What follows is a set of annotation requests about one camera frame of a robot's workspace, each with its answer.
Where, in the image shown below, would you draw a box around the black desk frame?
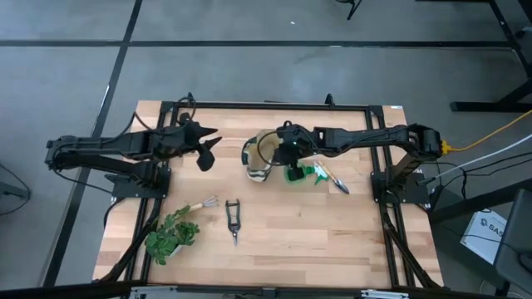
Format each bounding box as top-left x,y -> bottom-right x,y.
415,0 -> 532,113

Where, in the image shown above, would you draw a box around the beige green gardening bag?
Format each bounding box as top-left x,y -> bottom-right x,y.
241,129 -> 288,184

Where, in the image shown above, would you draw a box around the green plant in white pot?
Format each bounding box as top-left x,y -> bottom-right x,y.
144,204 -> 201,267

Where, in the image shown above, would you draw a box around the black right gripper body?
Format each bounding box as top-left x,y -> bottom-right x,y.
273,120 -> 313,167

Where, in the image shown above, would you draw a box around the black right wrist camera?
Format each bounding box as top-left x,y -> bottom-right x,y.
284,135 -> 308,165

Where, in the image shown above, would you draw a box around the yellow cable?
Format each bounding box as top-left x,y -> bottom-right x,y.
441,108 -> 532,154

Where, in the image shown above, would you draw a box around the white cardboard box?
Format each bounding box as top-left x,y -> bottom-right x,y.
460,209 -> 509,265

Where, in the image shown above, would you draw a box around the white cable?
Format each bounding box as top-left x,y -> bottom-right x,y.
417,133 -> 532,186

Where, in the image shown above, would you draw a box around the green plastic spray bottle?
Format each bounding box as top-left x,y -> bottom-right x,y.
283,161 -> 330,187

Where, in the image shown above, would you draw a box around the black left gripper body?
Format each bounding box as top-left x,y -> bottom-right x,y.
165,118 -> 208,158

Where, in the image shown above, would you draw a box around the black floor cable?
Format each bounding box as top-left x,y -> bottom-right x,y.
431,151 -> 532,196

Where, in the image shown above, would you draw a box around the black tripod leg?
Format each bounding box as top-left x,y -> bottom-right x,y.
335,0 -> 363,21

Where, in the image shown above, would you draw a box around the silver aluminium bracket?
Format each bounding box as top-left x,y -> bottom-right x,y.
360,289 -> 411,299
128,286 -> 180,299

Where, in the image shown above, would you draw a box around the black pruning shears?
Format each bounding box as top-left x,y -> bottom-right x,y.
225,199 -> 242,247

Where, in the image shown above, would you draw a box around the wooden handle hand rake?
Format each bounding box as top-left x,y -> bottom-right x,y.
189,195 -> 220,212

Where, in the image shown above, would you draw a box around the black aluminium table frame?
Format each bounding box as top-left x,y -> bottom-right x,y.
97,93 -> 446,292

